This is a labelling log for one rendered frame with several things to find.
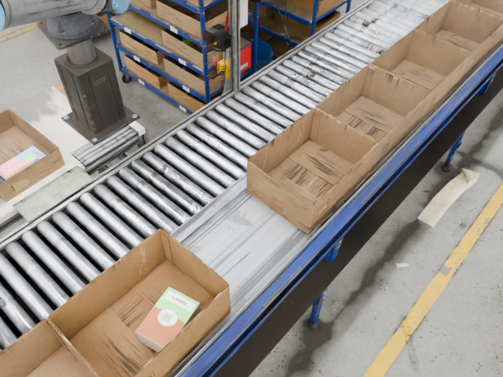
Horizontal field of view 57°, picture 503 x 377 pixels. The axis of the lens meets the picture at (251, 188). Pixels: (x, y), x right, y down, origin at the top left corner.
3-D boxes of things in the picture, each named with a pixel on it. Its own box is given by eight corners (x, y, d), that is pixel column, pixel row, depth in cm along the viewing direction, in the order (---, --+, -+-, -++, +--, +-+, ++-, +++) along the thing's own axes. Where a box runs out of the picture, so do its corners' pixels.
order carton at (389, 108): (360, 95, 210) (368, 63, 197) (418, 124, 197) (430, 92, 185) (308, 138, 190) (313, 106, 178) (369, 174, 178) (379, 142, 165)
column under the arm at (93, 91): (61, 119, 216) (37, 57, 191) (107, 94, 228) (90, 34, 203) (93, 145, 204) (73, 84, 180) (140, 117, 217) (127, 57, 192)
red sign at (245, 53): (250, 66, 239) (250, 44, 230) (251, 66, 239) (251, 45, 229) (228, 79, 232) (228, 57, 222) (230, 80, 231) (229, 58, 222)
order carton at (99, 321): (167, 256, 152) (160, 226, 139) (232, 312, 140) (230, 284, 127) (63, 342, 133) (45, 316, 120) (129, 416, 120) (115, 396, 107)
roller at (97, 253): (53, 221, 184) (63, 212, 185) (136, 301, 162) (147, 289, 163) (46, 215, 180) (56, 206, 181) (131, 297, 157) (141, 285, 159)
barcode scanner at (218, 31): (200, 50, 212) (202, 28, 205) (219, 43, 219) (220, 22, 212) (211, 55, 209) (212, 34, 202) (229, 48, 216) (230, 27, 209)
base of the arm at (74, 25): (40, 22, 182) (31, -2, 174) (84, 7, 189) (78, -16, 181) (59, 45, 172) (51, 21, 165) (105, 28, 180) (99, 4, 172)
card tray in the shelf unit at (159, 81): (126, 66, 348) (123, 54, 340) (157, 50, 363) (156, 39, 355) (159, 89, 330) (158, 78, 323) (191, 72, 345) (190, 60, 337)
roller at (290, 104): (246, 85, 239) (251, 88, 243) (328, 131, 216) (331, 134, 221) (251, 77, 238) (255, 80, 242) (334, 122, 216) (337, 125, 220)
